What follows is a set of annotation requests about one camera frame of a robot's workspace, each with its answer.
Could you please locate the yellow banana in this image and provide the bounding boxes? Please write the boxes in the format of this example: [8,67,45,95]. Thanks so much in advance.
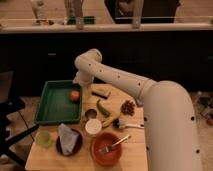
[102,116,119,128]

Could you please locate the grey crumpled cloth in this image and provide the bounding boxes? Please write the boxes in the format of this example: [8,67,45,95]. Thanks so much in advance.
[58,124,79,156]

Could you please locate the green plastic tray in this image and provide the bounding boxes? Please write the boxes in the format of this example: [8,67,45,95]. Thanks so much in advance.
[35,80,82,125]

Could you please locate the orange bowl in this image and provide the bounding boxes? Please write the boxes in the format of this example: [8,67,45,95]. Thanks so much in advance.
[90,132,122,166]

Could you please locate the dark cabinet counter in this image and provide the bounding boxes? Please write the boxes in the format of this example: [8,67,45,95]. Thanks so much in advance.
[0,27,213,96]

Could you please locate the brown pine cone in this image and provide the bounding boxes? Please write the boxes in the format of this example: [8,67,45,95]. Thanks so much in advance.
[120,100,135,116]

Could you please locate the light green cup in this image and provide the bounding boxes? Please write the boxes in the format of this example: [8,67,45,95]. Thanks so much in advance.
[36,131,51,148]

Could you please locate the small metal cup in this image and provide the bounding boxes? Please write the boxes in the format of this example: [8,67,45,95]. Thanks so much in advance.
[85,109,97,120]

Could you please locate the white cup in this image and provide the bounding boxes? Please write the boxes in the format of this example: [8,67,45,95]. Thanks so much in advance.
[85,119,102,135]

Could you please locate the red orange apple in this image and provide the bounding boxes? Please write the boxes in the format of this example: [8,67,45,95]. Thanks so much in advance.
[70,90,80,102]

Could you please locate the dark brown plate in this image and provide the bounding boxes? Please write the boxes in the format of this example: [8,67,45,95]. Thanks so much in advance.
[56,129,83,156]

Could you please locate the blue sponge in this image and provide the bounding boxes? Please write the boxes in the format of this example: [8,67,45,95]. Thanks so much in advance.
[135,99,143,107]

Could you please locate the black chair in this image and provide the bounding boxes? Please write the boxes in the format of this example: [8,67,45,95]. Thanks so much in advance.
[0,70,40,167]

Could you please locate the black handled dish brush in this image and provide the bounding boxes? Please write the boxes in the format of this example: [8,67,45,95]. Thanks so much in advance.
[113,119,144,129]

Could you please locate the green pepper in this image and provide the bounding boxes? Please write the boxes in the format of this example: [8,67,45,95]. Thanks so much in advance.
[96,99,110,117]

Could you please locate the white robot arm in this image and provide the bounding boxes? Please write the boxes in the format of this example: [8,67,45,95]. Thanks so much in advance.
[75,49,203,171]

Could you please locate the metal fork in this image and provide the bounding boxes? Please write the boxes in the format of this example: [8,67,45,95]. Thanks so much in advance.
[99,135,131,154]

